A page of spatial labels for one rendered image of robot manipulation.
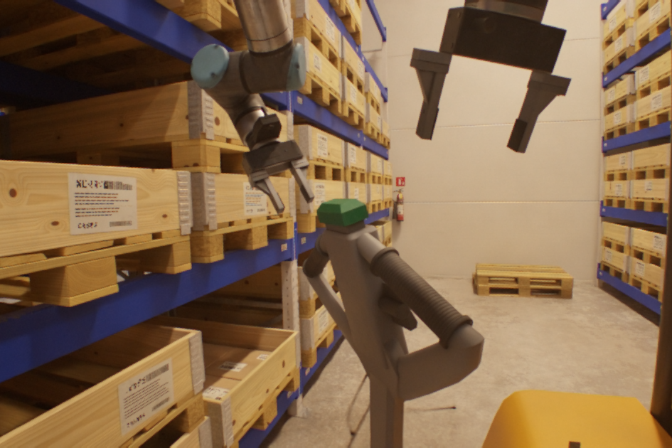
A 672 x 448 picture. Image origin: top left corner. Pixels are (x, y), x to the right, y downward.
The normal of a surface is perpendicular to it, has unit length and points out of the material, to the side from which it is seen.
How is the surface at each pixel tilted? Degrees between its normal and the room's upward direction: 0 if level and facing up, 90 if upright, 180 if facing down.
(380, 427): 90
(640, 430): 0
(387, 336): 90
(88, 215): 90
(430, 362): 99
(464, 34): 113
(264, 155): 62
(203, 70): 76
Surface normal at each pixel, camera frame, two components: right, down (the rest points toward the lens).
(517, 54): 0.10, 0.47
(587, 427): -0.02, -1.00
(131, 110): -0.29, 0.09
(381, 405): -0.90, 0.05
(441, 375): -0.78, 0.44
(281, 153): 0.30, -0.40
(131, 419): 0.96, 0.00
